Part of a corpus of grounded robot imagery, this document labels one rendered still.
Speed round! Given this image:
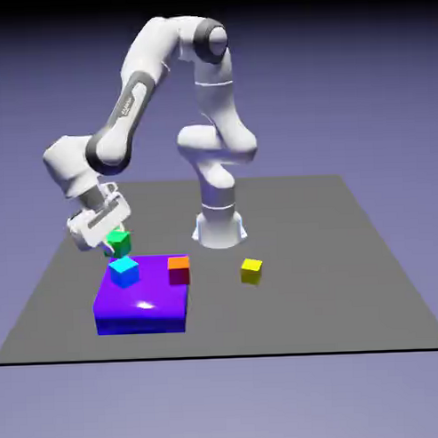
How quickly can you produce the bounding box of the large purple box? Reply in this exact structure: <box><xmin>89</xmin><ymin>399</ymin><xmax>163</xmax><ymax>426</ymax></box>
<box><xmin>91</xmin><ymin>253</ymin><xmax>193</xmax><ymax>337</ymax></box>

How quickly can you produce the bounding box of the small yellow cube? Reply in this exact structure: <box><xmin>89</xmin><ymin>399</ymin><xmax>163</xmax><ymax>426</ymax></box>
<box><xmin>239</xmin><ymin>257</ymin><xmax>264</xmax><ymax>287</ymax></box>

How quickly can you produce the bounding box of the small green cube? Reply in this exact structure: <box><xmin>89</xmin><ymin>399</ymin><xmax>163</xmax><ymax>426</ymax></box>
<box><xmin>103</xmin><ymin>229</ymin><xmax>133</xmax><ymax>259</ymax></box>

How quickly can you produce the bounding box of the small orange cube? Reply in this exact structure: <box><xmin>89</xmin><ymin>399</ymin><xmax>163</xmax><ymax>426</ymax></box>
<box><xmin>167</xmin><ymin>256</ymin><xmax>191</xmax><ymax>287</ymax></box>

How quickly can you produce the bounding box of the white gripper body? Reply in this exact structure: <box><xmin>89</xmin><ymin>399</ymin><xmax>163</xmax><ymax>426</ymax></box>
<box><xmin>66</xmin><ymin>195</ymin><xmax>133</xmax><ymax>252</ymax></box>

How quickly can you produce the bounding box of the small cyan cube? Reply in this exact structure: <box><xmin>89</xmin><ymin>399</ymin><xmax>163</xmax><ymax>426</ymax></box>
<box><xmin>108</xmin><ymin>255</ymin><xmax>141</xmax><ymax>291</ymax></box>

